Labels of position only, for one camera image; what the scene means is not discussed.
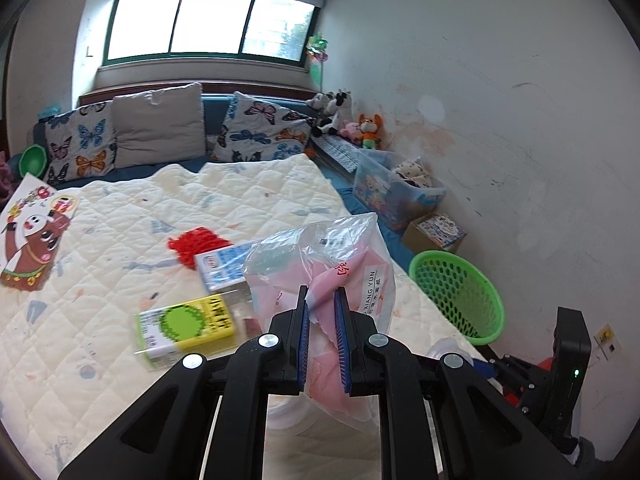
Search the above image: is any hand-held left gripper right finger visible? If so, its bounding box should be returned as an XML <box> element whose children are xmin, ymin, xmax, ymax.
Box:
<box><xmin>334</xmin><ymin>287</ymin><xmax>583</xmax><ymax>480</ymax></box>

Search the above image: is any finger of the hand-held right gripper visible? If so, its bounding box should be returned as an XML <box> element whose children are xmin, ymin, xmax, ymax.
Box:
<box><xmin>480</xmin><ymin>355</ymin><xmax>548</xmax><ymax>408</ymax></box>

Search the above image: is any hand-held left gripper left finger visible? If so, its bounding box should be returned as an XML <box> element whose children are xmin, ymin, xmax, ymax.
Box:
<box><xmin>57</xmin><ymin>285</ymin><xmax>311</xmax><ymax>480</ymax></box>

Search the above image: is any green plastic basket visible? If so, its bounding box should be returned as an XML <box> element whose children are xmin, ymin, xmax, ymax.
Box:
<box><xmin>409</xmin><ymin>251</ymin><xmax>506</xmax><ymax>346</ymax></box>

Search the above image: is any clear bag with pink tissue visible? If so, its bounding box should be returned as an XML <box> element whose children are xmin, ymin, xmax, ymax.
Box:
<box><xmin>242</xmin><ymin>212</ymin><xmax>398</xmax><ymax>433</ymax></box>

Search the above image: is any blue white milk carton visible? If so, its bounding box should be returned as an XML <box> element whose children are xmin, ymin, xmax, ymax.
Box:
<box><xmin>194</xmin><ymin>241</ymin><xmax>261</xmax><ymax>295</ymax></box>

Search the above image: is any yellow green drink carton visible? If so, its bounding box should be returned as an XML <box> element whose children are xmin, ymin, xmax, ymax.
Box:
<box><xmin>132</xmin><ymin>296</ymin><xmax>237</xmax><ymax>371</ymax></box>

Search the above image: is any person's right hand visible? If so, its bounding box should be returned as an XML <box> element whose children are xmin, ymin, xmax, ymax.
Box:
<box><xmin>562</xmin><ymin>435</ymin><xmax>596</xmax><ymax>467</ymax></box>

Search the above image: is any red plastic stool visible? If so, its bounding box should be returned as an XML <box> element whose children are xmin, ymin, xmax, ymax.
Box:
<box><xmin>502</xmin><ymin>355</ymin><xmax>556</xmax><ymax>408</ymax></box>

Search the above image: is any clear plastic cup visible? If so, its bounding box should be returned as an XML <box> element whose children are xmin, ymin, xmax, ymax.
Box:
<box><xmin>427</xmin><ymin>337</ymin><xmax>488</xmax><ymax>366</ymax></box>

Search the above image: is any brown cardboard box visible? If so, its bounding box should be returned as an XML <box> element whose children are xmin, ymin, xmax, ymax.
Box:
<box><xmin>402</xmin><ymin>212</ymin><xmax>468</xmax><ymax>256</ymax></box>

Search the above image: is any red knitted cloth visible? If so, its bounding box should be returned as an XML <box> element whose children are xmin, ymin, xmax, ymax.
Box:
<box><xmin>166</xmin><ymin>227</ymin><xmax>235</xmax><ymax>271</ymax></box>

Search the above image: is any colourful printed box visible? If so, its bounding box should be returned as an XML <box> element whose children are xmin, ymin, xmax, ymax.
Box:
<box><xmin>417</xmin><ymin>214</ymin><xmax>463</xmax><ymax>248</ymax></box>

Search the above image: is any clear plastic storage box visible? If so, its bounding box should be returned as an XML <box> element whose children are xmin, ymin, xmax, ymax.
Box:
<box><xmin>352</xmin><ymin>150</ymin><xmax>448</xmax><ymax>232</ymax></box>

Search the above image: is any black spotted white cloth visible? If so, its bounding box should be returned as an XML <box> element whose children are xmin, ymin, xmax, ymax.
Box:
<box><xmin>391</xmin><ymin>157</ymin><xmax>431</xmax><ymax>186</ymax></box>

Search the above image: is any dotted white folded cloth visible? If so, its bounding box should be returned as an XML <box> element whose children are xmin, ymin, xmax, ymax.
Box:
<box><xmin>312</xmin><ymin>134</ymin><xmax>373</xmax><ymax>171</ymax></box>

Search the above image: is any orange fox plush toy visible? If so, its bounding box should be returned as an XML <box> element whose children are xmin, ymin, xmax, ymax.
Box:
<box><xmin>357</xmin><ymin>114</ymin><xmax>386</xmax><ymax>151</ymax></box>

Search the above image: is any cream quilted blanket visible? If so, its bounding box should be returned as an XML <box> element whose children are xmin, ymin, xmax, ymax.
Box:
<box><xmin>0</xmin><ymin>152</ymin><xmax>488</xmax><ymax>480</ymax></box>

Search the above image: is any butterfly print cushion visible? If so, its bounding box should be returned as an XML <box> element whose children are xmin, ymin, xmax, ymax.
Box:
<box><xmin>209</xmin><ymin>91</ymin><xmax>315</xmax><ymax>163</ymax></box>
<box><xmin>44</xmin><ymin>101</ymin><xmax>118</xmax><ymax>186</ymax></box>

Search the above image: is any cow plush toy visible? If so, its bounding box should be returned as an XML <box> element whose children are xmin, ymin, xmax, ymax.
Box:
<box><xmin>312</xmin><ymin>89</ymin><xmax>353</xmax><ymax>136</ymax></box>

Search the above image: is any wooden window ledge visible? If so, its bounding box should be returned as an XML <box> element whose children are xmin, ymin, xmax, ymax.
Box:
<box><xmin>79</xmin><ymin>82</ymin><xmax>321</xmax><ymax>108</ymax></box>

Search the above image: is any beige cushion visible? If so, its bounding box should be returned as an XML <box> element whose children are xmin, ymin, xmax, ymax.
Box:
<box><xmin>111</xmin><ymin>82</ymin><xmax>208</xmax><ymax>168</ymax></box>

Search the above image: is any colourful pinwheel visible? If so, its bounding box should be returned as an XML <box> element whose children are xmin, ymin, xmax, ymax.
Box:
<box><xmin>304</xmin><ymin>34</ymin><xmax>331</xmax><ymax>93</ymax></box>

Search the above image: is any green plastic bowl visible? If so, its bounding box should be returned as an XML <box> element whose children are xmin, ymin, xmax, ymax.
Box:
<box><xmin>17</xmin><ymin>144</ymin><xmax>48</xmax><ymax>177</ymax></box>

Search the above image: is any pink cloth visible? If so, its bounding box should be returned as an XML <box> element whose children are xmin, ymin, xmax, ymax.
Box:
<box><xmin>0</xmin><ymin>157</ymin><xmax>16</xmax><ymax>201</ymax></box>

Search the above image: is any white wall sticker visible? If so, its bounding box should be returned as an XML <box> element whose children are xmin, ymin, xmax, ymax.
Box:
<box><xmin>594</xmin><ymin>325</ymin><xmax>621</xmax><ymax>361</ymax></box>

